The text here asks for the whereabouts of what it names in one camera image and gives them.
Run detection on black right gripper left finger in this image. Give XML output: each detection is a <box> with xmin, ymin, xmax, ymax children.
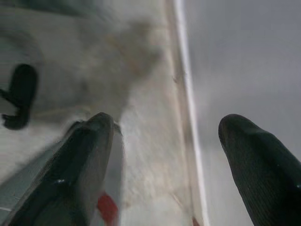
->
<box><xmin>4</xmin><ymin>112</ymin><xmax>114</xmax><ymax>226</ymax></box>

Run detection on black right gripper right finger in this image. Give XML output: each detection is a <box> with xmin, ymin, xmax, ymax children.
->
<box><xmin>218</xmin><ymin>113</ymin><xmax>301</xmax><ymax>226</ymax></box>

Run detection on red blurry object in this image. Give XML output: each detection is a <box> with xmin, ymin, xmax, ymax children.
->
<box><xmin>97</xmin><ymin>192</ymin><xmax>119</xmax><ymax>225</ymax></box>

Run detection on black robot foot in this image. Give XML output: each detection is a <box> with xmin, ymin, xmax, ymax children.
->
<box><xmin>0</xmin><ymin>64</ymin><xmax>39</xmax><ymax>130</ymax></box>

